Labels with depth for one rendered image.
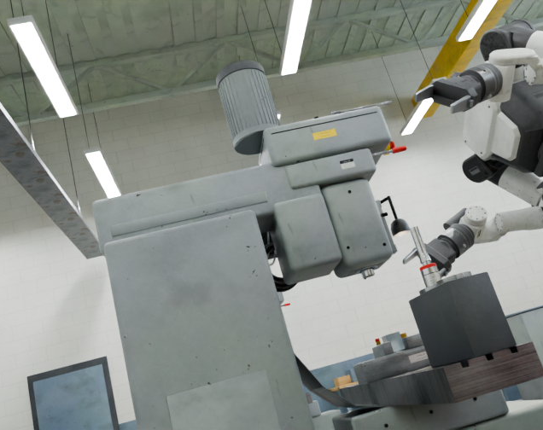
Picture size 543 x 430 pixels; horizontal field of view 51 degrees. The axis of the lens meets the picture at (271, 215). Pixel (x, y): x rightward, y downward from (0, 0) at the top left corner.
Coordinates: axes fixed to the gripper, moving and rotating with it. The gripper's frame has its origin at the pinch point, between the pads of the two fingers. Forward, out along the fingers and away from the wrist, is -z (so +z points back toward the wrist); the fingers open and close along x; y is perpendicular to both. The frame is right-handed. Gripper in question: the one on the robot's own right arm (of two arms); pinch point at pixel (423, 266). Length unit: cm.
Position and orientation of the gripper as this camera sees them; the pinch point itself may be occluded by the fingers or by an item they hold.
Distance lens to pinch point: 176.7
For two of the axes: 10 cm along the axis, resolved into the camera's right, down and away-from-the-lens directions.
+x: -6.2, -5.3, 5.8
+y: -1.2, -6.7, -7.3
